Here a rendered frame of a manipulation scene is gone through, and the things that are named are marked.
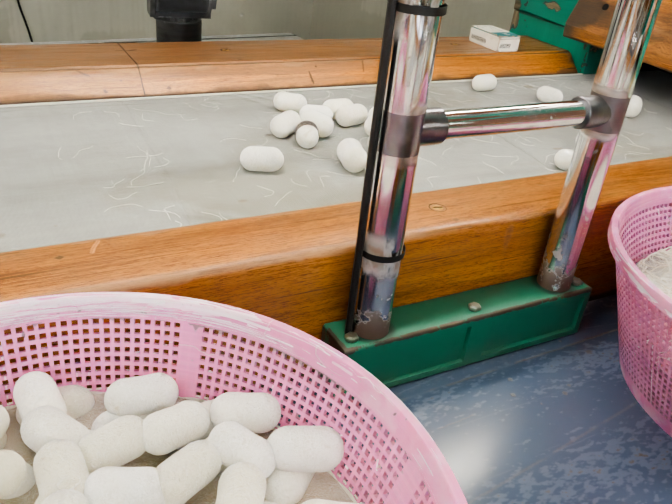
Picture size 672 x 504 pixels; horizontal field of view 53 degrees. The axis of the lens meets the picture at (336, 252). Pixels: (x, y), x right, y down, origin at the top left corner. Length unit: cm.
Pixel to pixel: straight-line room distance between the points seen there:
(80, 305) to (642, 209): 38
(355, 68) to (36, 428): 58
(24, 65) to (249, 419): 47
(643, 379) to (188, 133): 40
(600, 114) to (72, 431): 33
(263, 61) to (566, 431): 49
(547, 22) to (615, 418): 70
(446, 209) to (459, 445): 15
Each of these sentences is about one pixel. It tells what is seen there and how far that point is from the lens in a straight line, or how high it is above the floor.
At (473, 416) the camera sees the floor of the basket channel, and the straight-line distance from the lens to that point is 43.
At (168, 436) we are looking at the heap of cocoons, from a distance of 30.
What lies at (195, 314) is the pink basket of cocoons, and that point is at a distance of 33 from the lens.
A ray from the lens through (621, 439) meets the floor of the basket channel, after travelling 45.
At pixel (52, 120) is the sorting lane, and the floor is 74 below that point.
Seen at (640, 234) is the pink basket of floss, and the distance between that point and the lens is 54.
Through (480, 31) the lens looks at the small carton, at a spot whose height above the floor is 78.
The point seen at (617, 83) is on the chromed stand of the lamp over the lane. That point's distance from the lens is 44.
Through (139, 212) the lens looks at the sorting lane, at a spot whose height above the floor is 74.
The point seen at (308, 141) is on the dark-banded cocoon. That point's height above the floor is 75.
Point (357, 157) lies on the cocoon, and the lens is 54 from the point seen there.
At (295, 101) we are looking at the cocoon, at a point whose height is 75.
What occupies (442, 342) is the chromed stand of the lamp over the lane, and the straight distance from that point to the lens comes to 44.
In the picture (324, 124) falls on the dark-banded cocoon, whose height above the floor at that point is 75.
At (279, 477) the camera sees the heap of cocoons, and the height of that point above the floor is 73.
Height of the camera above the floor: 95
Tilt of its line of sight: 30 degrees down
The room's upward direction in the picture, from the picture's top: 7 degrees clockwise
